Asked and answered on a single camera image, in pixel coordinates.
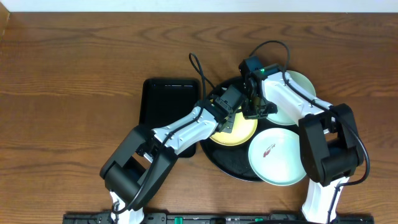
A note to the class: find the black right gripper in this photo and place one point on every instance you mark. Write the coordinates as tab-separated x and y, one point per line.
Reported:
272	109

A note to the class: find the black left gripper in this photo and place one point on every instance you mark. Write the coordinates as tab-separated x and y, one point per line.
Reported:
228	122

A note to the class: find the yellow plate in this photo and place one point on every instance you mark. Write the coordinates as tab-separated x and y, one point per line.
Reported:
241	131

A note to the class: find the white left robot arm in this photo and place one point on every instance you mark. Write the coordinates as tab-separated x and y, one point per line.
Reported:
140	164

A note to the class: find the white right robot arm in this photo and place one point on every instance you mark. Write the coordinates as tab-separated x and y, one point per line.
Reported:
331	152

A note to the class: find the black round tray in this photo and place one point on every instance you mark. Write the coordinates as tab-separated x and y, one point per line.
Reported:
233	160

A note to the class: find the black rectangular tray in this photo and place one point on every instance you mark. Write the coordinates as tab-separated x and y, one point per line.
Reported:
166	100

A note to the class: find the light green plate rear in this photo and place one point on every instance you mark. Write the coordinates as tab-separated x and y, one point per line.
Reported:
281	117

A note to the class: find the light green plate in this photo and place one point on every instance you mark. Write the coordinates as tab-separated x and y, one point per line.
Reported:
274	156
281	117

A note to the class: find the light green plate front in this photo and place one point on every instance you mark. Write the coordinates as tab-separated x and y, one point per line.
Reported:
274	156

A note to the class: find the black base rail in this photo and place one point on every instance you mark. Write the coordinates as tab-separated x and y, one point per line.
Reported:
162	218

